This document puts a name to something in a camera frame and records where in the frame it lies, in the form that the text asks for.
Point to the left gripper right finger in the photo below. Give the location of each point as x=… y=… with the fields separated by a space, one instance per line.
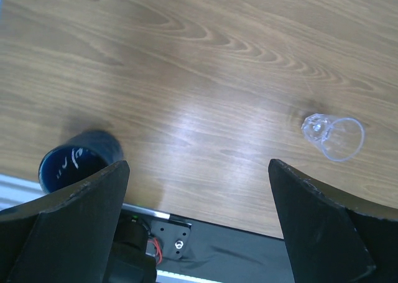
x=332 y=235

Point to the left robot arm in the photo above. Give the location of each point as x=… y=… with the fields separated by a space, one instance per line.
x=130 y=248

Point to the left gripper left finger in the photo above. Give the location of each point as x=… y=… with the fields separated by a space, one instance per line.
x=64 y=236

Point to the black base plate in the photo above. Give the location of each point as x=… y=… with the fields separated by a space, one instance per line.
x=198 y=251

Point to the large dark blue mug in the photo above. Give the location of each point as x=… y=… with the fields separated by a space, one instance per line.
x=78 y=158

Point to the aluminium frame rail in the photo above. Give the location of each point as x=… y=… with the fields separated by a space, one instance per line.
x=15 y=191

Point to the clear glass cup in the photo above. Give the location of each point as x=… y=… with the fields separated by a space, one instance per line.
x=338 y=139

